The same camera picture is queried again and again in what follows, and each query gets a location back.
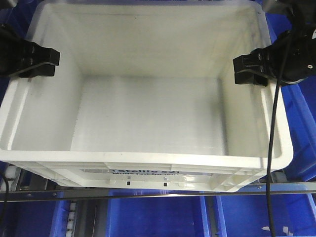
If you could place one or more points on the white roller track left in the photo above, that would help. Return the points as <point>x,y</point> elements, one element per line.
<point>71,221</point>

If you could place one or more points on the blue bin lower right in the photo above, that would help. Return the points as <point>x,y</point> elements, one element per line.
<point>246,216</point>

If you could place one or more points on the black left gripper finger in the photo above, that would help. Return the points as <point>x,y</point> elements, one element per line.
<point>43,57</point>
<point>34,70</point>

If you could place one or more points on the blue bin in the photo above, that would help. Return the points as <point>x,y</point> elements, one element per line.
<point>300,106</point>
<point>158,217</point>
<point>246,216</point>

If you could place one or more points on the white plastic tote bin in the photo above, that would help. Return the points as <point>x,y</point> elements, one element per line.
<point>144,97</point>

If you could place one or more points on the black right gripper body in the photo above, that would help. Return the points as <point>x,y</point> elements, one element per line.
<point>292,55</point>

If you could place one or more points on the metal shelf front rail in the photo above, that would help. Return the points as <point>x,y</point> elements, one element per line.
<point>105,193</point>

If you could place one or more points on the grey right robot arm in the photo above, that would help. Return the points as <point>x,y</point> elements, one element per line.
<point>300,13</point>

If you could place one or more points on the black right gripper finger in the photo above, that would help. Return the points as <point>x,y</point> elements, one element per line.
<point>248,77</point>
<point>255,62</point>

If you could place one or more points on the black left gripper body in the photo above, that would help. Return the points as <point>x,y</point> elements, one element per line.
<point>15,52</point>

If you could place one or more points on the blue bin near right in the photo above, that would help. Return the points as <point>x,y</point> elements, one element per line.
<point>300,106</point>

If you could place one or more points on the blue bin lower middle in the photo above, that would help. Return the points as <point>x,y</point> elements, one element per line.
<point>158,217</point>

